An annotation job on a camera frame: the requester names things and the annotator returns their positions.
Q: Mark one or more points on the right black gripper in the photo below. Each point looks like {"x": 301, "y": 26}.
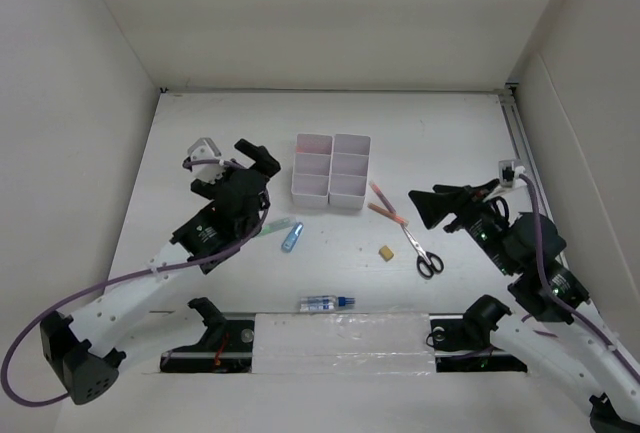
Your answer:
{"x": 432, "y": 206}

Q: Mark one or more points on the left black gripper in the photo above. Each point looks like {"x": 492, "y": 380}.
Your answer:
{"x": 259, "y": 155}

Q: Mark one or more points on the red highlighter pen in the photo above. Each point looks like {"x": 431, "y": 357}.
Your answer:
{"x": 314, "y": 147}

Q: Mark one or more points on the purple pen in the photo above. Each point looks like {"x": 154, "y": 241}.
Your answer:
{"x": 382, "y": 197}

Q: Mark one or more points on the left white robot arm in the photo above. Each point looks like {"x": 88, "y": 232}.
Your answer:
{"x": 163, "y": 308}

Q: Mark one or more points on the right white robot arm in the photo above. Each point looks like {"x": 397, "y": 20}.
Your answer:
{"x": 578, "y": 353}

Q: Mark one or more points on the left white compartment organizer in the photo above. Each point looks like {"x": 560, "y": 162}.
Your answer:
{"x": 311, "y": 175}

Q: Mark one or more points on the white compartment organizer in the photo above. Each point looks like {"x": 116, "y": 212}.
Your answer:
{"x": 349, "y": 171}
{"x": 311, "y": 175}

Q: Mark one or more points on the brown orange pen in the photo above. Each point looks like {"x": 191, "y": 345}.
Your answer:
{"x": 388, "y": 214}

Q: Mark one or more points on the yellow eraser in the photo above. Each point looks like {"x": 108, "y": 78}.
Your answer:
{"x": 386, "y": 253}

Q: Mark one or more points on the green capped correction tape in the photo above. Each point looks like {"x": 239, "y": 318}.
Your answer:
{"x": 276, "y": 225}

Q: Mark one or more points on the right white compartment organizer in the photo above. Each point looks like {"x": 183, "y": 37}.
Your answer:
{"x": 349, "y": 171}

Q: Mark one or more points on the blue transparent stapler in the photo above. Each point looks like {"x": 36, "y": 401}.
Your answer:
{"x": 292, "y": 238}

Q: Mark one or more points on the blue capped glue bottle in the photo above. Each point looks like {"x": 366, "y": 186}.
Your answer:
{"x": 325, "y": 303}

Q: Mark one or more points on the black handled scissors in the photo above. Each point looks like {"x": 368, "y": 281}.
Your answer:
{"x": 428, "y": 264}

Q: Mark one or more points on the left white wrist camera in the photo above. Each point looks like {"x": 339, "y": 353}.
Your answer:
{"x": 204, "y": 160}

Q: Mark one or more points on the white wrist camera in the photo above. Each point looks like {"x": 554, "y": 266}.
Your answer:
{"x": 204, "y": 160}
{"x": 509, "y": 174}

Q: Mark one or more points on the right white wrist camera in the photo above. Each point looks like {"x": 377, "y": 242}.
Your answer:
{"x": 509, "y": 174}

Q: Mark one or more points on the aluminium rail right side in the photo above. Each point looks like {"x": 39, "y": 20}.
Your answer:
{"x": 517, "y": 133}

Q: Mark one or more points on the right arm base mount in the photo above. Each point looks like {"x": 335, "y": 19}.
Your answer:
{"x": 455, "y": 351}

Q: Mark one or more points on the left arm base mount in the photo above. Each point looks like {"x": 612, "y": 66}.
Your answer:
{"x": 225, "y": 346}

